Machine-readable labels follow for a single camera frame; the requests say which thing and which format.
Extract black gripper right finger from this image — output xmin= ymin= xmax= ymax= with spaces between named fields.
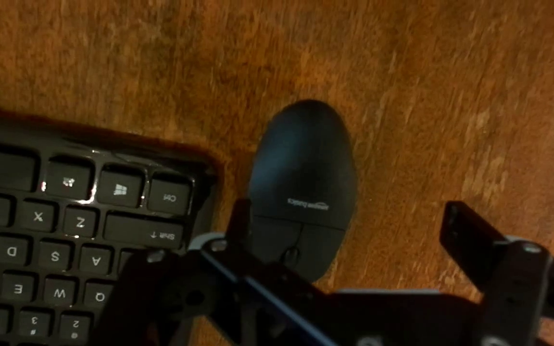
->
xmin=438 ymin=199 xmax=554 ymax=346

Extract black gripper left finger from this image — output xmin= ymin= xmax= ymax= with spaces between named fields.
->
xmin=92 ymin=198 xmax=331 ymax=346

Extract black computer mouse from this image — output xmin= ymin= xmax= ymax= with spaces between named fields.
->
xmin=244 ymin=98 xmax=357 ymax=286

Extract black computer keyboard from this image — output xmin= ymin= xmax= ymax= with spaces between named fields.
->
xmin=0 ymin=103 xmax=229 ymax=346

